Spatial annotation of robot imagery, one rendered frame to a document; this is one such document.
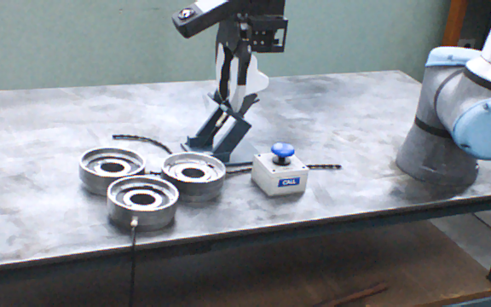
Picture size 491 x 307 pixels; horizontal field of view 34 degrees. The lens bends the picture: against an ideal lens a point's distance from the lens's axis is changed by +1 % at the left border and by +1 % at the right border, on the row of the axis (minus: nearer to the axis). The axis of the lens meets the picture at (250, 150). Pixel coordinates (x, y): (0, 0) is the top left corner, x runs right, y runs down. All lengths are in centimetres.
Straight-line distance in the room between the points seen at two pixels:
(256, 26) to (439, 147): 45
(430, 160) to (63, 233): 67
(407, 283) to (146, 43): 164
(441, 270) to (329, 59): 177
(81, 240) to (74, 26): 178
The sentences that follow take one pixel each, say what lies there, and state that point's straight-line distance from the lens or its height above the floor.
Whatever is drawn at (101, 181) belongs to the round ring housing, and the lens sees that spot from 127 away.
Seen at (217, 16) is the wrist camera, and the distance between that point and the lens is 118.
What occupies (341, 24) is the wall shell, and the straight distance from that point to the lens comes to 332.
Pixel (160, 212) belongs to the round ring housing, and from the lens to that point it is 118.
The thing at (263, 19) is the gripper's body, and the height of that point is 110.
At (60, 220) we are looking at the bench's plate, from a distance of 122.
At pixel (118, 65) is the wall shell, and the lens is 298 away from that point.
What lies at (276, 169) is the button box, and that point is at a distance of 132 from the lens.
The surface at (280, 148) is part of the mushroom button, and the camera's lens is 132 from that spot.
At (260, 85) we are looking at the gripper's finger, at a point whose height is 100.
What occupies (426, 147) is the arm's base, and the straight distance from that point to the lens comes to 147.
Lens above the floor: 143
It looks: 25 degrees down
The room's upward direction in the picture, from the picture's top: 7 degrees clockwise
